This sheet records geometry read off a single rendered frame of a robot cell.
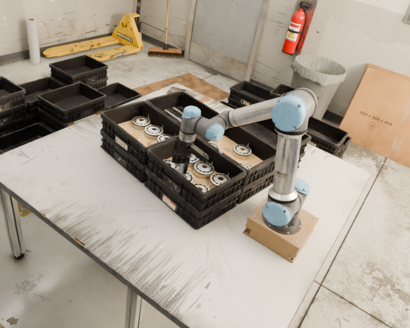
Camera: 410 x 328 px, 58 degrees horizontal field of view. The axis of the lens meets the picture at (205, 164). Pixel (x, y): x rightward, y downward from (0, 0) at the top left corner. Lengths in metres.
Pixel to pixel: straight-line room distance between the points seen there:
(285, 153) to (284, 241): 0.46
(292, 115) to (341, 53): 3.29
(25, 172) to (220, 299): 1.13
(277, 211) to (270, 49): 3.55
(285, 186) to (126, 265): 0.71
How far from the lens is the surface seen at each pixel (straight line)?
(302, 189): 1.61
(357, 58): 4.54
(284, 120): 1.33
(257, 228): 1.73
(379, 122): 4.42
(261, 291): 1.61
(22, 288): 2.43
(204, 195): 1.58
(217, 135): 1.55
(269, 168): 1.98
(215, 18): 5.16
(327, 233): 1.97
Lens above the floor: 1.95
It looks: 36 degrees down
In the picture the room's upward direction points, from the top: 12 degrees clockwise
